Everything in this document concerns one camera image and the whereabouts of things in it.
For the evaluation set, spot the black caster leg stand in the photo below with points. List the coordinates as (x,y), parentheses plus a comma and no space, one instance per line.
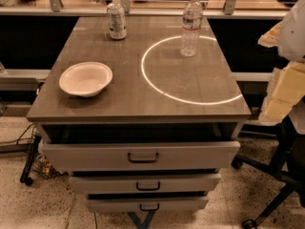
(33,150)

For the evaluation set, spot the silver soda can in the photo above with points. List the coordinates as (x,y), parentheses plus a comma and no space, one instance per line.
(116,21)

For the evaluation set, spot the grey drawer cabinet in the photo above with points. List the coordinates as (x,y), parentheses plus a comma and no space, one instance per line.
(156,95)

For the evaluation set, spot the bottom grey drawer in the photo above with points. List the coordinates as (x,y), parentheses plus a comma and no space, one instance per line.
(146,204)

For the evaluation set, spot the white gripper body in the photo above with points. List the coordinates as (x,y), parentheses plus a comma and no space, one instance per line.
(294,37)

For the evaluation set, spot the clear plastic water bottle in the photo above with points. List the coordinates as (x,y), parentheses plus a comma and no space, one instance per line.
(191,25)

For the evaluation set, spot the middle grey drawer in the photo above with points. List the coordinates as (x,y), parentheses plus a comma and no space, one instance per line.
(144,184)

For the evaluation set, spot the top grey drawer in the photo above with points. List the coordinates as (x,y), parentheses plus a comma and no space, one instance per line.
(140,156)

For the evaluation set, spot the grey drawer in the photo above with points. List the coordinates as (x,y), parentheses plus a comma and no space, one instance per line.
(144,184)
(140,156)
(146,204)

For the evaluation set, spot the black office chair base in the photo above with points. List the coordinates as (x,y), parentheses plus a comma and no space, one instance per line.
(287,165)

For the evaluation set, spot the white paper bowl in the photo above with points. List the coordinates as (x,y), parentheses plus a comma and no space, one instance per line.
(85,79)

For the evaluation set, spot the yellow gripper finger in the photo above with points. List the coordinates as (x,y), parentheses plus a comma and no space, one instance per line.
(270,38)
(285,89)

